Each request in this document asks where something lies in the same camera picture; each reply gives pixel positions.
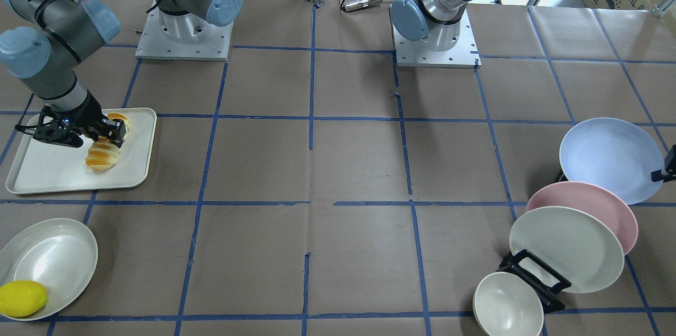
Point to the pink plate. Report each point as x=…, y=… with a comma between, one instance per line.
x=594, y=200

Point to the yellow lemon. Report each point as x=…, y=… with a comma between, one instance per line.
x=22, y=298

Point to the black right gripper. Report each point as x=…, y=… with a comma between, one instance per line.
x=93, y=112

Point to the white serving tray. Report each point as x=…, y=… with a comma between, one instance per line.
x=40, y=167

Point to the silver flashlight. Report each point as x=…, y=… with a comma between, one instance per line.
x=358, y=5

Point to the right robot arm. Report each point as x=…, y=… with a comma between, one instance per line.
x=63, y=34

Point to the sliced bread roll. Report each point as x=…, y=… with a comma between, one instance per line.
x=102, y=155

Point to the white plate with lemon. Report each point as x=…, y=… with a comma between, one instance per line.
x=61, y=254

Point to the small white bowl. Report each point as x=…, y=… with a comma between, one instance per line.
x=503, y=304

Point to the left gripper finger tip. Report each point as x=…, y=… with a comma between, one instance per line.
x=667, y=173

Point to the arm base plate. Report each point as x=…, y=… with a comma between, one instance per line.
x=451, y=46
x=185, y=40

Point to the white plate in rack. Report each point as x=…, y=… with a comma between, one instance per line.
x=576, y=245

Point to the bread roll behind gripper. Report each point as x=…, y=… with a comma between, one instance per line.
x=122, y=118

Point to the blue plate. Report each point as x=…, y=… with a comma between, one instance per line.
x=613, y=154

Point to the black plate rack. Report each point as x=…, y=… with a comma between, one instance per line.
x=546, y=281

